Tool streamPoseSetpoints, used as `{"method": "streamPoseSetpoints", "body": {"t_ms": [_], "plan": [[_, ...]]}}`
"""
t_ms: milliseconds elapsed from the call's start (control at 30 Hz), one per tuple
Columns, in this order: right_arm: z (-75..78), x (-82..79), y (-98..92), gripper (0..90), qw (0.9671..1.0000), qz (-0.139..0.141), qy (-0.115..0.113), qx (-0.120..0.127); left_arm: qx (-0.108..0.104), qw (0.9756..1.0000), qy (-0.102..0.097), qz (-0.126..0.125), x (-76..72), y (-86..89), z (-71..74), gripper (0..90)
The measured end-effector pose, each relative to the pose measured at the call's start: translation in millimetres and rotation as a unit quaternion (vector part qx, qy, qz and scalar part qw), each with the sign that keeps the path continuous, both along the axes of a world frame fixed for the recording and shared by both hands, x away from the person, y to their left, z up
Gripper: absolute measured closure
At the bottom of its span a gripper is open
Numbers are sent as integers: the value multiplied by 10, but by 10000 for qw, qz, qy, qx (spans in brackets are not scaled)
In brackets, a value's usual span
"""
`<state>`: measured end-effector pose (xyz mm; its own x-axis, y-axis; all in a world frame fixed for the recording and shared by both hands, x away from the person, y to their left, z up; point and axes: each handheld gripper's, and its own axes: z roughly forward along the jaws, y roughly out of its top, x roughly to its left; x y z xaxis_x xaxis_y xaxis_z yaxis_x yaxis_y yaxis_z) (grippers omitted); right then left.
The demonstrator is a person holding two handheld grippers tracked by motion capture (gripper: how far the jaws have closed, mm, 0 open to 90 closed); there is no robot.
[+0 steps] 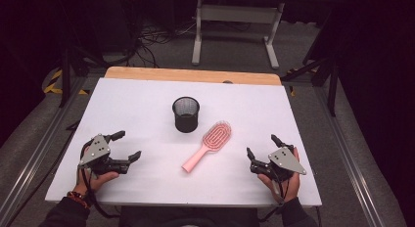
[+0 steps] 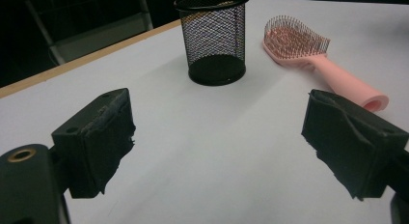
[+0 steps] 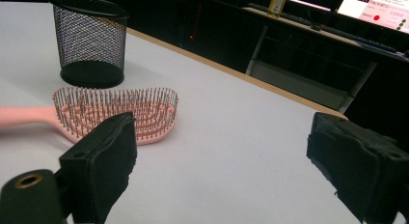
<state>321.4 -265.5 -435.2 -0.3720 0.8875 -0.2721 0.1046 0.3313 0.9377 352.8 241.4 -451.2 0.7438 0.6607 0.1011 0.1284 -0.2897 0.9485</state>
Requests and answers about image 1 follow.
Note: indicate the black curtain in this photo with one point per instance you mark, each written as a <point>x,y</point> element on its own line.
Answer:
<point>23,41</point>
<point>381,73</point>

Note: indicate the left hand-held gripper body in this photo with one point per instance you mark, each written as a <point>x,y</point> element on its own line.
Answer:
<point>96,151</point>

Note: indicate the yellow black hazard tape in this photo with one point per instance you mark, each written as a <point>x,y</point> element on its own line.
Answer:
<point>55,81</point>

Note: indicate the black metal stand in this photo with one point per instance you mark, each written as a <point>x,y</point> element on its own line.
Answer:
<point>332,80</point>
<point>67,77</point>

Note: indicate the wooden table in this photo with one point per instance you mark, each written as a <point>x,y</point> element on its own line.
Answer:
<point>182,75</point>

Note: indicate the black mesh cup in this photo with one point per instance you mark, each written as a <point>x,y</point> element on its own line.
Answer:
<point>186,117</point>

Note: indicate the aluminium floor rail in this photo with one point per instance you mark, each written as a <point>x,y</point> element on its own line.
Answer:
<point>39,152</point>
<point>350,161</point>

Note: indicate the person's dark clothing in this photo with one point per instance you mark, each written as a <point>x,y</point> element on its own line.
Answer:
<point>182,217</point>

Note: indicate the white board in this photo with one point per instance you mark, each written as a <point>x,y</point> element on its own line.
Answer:
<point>137,109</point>

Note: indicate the person's right hand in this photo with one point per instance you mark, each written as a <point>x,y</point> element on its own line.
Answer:
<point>292,188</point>

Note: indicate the white metal desk frame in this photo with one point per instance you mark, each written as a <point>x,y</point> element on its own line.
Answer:
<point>238,13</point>

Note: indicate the pink hairbrush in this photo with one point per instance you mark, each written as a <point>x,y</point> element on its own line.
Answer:
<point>216,139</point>

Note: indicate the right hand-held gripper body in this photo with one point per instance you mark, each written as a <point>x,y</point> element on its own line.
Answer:
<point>284,161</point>

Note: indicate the person's left hand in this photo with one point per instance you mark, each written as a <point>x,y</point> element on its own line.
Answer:
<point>101,181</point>

